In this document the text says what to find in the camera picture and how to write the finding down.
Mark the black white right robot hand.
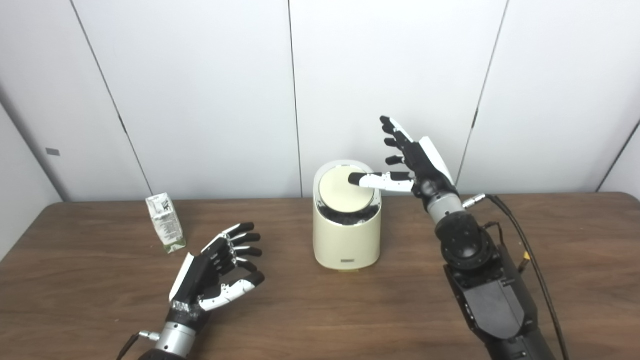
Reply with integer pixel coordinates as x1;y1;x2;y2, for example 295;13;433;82
348;116;460;211

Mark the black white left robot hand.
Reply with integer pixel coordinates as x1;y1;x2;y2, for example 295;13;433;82
167;222;266;326

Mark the white green milk carton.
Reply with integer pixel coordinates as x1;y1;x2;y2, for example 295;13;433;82
145;192;187;254

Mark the cream round bin lid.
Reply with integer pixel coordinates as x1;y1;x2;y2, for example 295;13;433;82
319;166;376;212

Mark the cream-colored bin body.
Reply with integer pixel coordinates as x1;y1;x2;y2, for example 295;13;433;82
313;160;383;272

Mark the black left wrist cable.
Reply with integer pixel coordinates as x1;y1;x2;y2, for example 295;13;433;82
116;331;161;360

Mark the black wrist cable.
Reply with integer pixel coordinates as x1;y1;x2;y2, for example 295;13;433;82
116;331;161;360
462;194;571;360

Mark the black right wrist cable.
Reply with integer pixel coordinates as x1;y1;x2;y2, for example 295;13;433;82
462;194;571;360

